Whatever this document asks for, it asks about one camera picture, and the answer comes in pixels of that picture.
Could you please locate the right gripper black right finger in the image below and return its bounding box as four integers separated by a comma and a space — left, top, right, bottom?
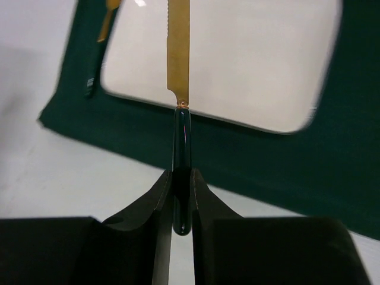
189, 169, 370, 284

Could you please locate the dark green cloth placemat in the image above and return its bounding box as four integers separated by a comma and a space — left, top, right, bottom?
39, 1, 379, 239

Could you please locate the white rectangular plate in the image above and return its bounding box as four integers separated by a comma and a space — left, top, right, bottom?
100, 1, 343, 134

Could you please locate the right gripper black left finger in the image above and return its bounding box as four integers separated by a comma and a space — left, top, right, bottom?
1, 170, 172, 284

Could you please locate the gold fork dark green handle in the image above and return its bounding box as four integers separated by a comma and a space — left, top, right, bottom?
84, 0, 122, 98

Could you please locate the gold knife dark green handle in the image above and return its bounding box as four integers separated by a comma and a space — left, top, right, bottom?
167, 0, 192, 236

